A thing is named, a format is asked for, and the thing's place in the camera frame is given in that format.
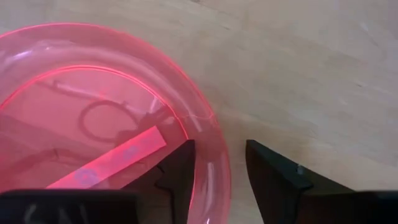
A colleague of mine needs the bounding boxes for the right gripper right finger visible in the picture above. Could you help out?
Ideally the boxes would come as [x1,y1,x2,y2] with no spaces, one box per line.
[245,139,398,224]

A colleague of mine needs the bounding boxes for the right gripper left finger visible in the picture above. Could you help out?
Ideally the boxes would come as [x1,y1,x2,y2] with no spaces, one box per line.
[0,139,196,224]

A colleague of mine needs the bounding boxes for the translucent pink plastic plate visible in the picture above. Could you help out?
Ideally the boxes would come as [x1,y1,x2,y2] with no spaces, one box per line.
[0,22,231,224]

